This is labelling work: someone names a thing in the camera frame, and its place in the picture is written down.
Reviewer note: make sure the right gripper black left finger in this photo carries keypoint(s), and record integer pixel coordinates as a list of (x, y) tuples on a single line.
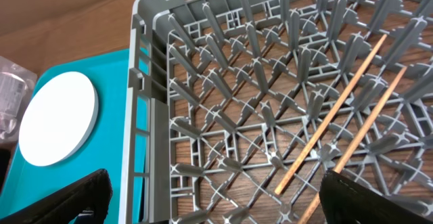
[(86, 200)]

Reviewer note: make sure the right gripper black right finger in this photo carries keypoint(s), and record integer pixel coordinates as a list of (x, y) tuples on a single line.
[(345, 202)]

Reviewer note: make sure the wooden chopstick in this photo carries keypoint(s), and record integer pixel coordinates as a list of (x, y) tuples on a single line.
[(355, 142), (322, 127)]

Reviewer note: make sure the grey dishwasher rack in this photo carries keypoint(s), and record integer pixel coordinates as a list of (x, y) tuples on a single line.
[(223, 95)]

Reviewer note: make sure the teal serving tray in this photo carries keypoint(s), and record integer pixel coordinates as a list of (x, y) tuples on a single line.
[(25, 184)]

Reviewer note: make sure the black tray bin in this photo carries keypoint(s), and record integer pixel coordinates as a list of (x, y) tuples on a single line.
[(5, 156)]

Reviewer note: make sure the clear plastic bin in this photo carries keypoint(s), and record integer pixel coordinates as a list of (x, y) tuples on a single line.
[(17, 86)]

